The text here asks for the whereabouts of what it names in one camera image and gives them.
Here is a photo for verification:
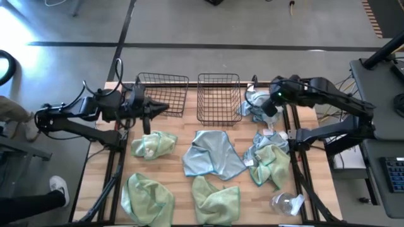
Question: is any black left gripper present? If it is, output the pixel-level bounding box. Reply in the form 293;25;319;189
125;94;170;136

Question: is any blue microfiber towel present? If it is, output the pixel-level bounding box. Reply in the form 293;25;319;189
237;90;283;125
242;131;290;168
182;130;247;182

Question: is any green microfiber towel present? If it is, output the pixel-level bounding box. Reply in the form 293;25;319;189
121;172;175;227
249;144;291;192
191;175;241;226
131;131;178;161

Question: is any clear spray bottle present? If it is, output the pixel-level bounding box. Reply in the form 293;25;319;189
269;192;306;218

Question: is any white box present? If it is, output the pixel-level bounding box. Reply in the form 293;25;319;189
331;153;367;172

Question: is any black pole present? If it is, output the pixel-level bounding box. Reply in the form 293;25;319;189
362;30;404;69

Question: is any grey desk with keyboard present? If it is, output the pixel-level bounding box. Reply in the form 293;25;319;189
361;138;404;219

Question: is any grey metal bar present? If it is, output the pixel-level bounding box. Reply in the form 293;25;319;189
0;135;53;161

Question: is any backlit black keyboard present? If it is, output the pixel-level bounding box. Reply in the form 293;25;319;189
379;156;404;194

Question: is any person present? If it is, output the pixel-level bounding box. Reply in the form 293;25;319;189
0;96;41;143
0;175;71;226

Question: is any black hoop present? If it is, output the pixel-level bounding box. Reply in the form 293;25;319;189
0;49;17;86

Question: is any black mat orange striped edge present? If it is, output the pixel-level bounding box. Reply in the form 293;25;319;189
360;0;404;39

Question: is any black wire basket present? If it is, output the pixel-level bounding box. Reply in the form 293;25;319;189
135;72;189;118
196;73;243;127

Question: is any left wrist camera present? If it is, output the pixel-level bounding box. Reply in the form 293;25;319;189
134;84;146;105

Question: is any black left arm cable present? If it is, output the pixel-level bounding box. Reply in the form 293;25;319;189
61;57;126;110

